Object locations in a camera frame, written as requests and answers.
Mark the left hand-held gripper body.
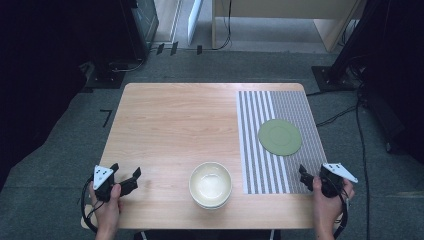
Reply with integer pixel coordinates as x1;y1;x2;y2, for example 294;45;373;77
92;164;117;203

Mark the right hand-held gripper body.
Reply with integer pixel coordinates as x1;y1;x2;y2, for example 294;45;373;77
319;162;360;199

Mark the person's right hand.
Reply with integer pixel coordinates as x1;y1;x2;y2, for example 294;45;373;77
312;176;355;225

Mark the person's left hand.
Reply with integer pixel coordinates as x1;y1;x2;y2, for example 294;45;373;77
88;182;123;232

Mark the green plate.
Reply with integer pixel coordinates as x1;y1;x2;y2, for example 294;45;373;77
257;118;303;157

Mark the grey white striped placemat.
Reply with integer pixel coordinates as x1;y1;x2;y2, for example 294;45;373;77
235;90;329;195

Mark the cream bowl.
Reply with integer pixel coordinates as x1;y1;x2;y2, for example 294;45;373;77
188;161;233;211

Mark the person's dark clothing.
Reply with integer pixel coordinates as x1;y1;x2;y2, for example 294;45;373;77
133;228;282;240

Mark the black metal stand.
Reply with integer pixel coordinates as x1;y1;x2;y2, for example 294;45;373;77
311;0;384;93

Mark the black glass-fronted cabinet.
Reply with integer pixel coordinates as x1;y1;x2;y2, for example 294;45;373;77
118;0;160;63

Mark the light wooden desk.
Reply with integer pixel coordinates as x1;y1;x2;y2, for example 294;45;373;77
211;0;368;53

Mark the white board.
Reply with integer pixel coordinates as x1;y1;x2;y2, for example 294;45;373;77
186;0;205;46

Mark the right hand-held gripper cable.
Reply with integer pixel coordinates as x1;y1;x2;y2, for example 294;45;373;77
332;181;350;240

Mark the hand-held gripper cable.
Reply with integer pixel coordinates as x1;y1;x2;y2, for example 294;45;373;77
80;176;100;234
332;181;350;240

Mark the left hand-held gripper cable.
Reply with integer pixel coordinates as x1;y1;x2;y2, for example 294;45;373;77
80;176;100;234

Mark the long black floor cable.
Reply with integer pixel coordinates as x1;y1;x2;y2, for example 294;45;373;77
354;83;372;240

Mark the black stand base plate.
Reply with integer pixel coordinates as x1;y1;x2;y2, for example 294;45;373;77
84;62;127;90

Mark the black hanging cable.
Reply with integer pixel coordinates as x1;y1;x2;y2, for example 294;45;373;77
213;0;233;52

